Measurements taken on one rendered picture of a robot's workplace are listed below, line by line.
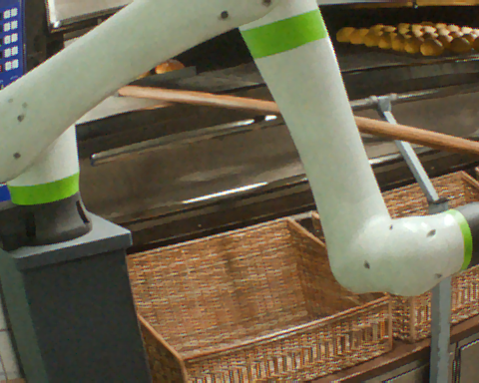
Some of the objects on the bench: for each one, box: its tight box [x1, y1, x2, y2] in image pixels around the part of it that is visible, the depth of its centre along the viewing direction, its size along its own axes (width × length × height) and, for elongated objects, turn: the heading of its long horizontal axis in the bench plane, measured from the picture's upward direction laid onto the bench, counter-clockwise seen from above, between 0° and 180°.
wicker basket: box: [127, 217, 392, 383], centre depth 296 cm, size 49×56×28 cm
